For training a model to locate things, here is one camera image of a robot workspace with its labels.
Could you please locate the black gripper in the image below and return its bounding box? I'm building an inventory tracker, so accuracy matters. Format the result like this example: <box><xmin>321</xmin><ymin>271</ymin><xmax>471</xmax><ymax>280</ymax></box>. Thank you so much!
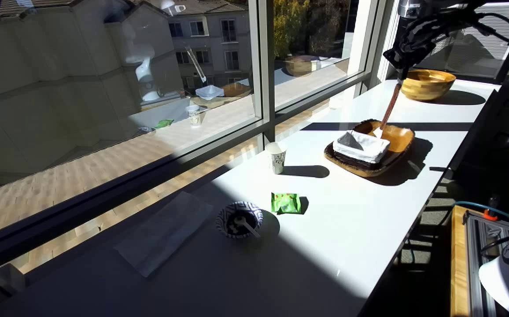
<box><xmin>383</xmin><ymin>0</ymin><xmax>473</xmax><ymax>72</ymax></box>

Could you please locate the orange stick item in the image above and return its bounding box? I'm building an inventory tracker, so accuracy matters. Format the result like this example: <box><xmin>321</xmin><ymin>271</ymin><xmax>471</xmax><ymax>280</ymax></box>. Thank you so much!
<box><xmin>379</xmin><ymin>81</ymin><xmax>404</xmax><ymax>138</ymax></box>

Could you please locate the round wooden bowl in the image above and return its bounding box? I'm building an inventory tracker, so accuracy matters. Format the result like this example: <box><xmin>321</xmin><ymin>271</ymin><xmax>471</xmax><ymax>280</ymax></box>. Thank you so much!
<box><xmin>402</xmin><ymin>69</ymin><xmax>457</xmax><ymax>101</ymax></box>

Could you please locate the white paper cup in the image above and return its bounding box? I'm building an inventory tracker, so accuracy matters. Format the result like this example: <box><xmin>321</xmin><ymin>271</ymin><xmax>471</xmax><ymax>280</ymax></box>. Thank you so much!
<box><xmin>267</xmin><ymin>143</ymin><xmax>286</xmax><ymax>175</ymax></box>

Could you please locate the green packet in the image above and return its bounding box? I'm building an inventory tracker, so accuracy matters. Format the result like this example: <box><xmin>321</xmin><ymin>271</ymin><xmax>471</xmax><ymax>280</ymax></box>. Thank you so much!
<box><xmin>272</xmin><ymin>194</ymin><xmax>302</xmax><ymax>215</ymax></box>

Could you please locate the small patterned bowl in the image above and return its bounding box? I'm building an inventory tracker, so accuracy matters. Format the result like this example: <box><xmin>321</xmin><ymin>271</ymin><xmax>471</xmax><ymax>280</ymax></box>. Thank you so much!
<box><xmin>221</xmin><ymin>201</ymin><xmax>263</xmax><ymax>240</ymax></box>

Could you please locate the white paper sheet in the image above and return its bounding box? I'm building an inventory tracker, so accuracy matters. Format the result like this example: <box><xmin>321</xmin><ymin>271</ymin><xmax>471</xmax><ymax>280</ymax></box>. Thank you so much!
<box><xmin>117</xmin><ymin>192</ymin><xmax>214</xmax><ymax>278</ymax></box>

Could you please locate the orange power cable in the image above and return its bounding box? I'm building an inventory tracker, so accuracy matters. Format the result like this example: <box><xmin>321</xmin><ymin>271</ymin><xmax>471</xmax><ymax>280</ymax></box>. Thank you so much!
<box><xmin>455</xmin><ymin>199</ymin><xmax>509</xmax><ymax>226</ymax></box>

